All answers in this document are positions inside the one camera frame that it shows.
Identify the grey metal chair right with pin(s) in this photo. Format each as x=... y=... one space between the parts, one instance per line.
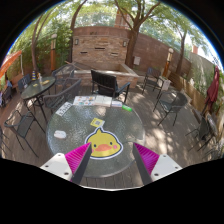
x=179 y=101

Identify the stone raised planter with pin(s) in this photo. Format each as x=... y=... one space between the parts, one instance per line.
x=122 y=73

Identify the black slatted patio chair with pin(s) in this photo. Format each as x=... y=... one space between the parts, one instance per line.
x=105 y=84

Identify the green marker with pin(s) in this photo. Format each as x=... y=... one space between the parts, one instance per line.
x=127 y=108

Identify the white computer mouse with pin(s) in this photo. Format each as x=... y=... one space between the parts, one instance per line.
x=60 y=134

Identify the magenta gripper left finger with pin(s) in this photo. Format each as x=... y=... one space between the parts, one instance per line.
x=78 y=160

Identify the white keyboard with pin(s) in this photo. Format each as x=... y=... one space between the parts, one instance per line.
x=64 y=108

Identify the small white booklet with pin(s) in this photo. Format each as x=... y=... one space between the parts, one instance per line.
x=116 y=104

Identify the small round dark table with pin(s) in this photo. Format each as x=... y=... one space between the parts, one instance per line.
x=36 y=89

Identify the black chair back right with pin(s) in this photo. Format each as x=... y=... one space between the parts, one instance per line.
x=153 y=79

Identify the open illustrated book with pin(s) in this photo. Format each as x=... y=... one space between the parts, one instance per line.
x=93 y=100

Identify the yellow QR code card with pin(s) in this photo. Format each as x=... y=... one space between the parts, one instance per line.
x=96 y=122

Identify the black metal chair left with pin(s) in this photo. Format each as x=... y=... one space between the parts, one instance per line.
x=20 y=124

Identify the round glass patio table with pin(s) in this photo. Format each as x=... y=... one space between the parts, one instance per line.
x=112 y=131

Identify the orange umbrella canopy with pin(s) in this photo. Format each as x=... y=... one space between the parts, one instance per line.
x=9 y=59

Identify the folded maroon patio umbrella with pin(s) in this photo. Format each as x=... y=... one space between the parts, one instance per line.
x=212 y=92

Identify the dark wicker chair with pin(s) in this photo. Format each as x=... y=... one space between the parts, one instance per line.
x=69 y=91

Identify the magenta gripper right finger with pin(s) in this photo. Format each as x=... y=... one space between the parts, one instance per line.
x=146 y=160

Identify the dark chair far right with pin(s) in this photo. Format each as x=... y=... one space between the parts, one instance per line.
x=206 y=130

